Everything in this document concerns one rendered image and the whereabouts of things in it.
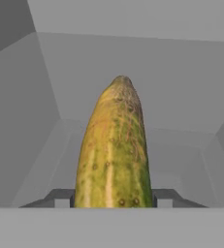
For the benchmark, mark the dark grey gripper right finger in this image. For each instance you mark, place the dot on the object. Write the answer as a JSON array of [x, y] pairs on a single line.
[[168, 196]]

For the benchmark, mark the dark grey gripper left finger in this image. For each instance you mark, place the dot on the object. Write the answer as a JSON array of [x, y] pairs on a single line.
[[57, 196]]

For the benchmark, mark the yellow-green cucumber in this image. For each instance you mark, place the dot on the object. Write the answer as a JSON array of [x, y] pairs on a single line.
[[113, 155]]

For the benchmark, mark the grey tupperware container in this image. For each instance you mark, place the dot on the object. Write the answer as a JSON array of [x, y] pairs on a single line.
[[168, 90]]

